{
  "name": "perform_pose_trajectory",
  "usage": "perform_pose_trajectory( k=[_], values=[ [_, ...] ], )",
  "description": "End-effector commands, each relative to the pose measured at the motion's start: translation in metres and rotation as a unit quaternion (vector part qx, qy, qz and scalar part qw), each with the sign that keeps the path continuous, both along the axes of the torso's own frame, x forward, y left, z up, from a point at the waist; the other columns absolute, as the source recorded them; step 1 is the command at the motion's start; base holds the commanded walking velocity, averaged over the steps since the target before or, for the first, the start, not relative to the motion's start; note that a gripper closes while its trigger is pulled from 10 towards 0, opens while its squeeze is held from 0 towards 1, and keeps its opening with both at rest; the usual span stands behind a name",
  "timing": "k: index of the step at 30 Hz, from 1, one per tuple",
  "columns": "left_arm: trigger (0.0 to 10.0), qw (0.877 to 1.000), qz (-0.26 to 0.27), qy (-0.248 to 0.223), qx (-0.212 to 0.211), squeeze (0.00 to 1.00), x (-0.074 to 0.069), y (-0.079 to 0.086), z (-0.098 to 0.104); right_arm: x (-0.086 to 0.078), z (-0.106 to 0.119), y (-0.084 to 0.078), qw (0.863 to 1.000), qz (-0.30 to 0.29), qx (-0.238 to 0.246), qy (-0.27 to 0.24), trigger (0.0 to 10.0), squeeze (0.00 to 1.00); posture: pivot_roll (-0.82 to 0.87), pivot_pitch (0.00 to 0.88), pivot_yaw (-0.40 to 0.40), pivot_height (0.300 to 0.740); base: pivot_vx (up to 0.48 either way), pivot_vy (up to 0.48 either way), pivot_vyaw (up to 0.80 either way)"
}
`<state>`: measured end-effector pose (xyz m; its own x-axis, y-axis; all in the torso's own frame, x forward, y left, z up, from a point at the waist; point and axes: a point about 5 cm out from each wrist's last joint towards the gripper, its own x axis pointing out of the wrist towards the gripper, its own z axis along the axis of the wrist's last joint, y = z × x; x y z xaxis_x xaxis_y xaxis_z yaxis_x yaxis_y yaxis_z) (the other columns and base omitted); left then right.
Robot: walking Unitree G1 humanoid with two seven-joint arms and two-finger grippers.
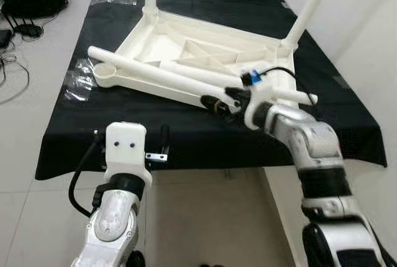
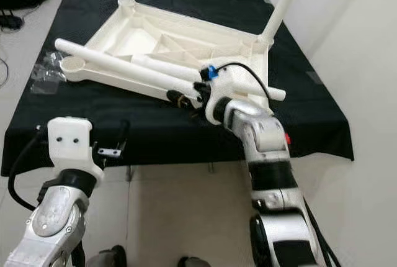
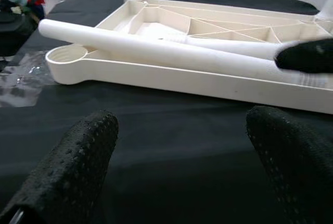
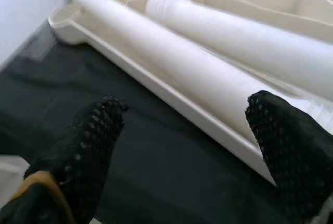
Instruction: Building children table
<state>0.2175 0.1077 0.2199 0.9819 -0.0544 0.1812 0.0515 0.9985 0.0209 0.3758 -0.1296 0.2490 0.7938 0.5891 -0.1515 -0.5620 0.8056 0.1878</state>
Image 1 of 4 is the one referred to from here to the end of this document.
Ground white plastic children table top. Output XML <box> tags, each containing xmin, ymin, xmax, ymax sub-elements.
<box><xmin>93</xmin><ymin>9</ymin><xmax>300</xmax><ymax>111</ymax></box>

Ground black tablecloth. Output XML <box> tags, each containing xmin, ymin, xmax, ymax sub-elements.
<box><xmin>35</xmin><ymin>0</ymin><xmax>389</xmax><ymax>181</ymax></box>

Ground black stand base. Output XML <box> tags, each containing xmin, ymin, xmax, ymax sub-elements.
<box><xmin>12</xmin><ymin>23</ymin><xmax>45</xmax><ymax>40</ymax></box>

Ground black power adapter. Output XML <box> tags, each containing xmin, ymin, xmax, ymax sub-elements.
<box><xmin>0</xmin><ymin>29</ymin><xmax>14</xmax><ymax>48</ymax></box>

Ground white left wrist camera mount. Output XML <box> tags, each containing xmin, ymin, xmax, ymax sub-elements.
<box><xmin>104</xmin><ymin>122</ymin><xmax>153</xmax><ymax>185</ymax></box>

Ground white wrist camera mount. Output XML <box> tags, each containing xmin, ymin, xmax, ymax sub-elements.
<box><xmin>239</xmin><ymin>68</ymin><xmax>293</xmax><ymax>131</ymax></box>
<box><xmin>104</xmin><ymin>122</ymin><xmax>153</xmax><ymax>185</ymax></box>

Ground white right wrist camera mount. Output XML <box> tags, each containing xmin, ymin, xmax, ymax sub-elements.
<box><xmin>239</xmin><ymin>68</ymin><xmax>293</xmax><ymax>131</ymax></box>

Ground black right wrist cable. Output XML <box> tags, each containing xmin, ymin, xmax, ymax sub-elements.
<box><xmin>247</xmin><ymin>66</ymin><xmax>300</xmax><ymax>95</ymax></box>

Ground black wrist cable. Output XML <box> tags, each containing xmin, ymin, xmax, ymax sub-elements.
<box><xmin>68</xmin><ymin>132</ymin><xmax>107</xmax><ymax>219</ymax></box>
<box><xmin>247</xmin><ymin>66</ymin><xmax>300</xmax><ymax>95</ymax></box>

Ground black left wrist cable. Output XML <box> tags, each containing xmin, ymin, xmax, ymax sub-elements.
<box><xmin>68</xmin><ymin>132</ymin><xmax>107</xmax><ymax>219</ymax></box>

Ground black floor cables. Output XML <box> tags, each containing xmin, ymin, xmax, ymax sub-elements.
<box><xmin>0</xmin><ymin>47</ymin><xmax>32</xmax><ymax>104</ymax></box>

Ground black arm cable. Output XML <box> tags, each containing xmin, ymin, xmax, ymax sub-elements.
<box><xmin>366</xmin><ymin>241</ymin><xmax>396</xmax><ymax>267</ymax></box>

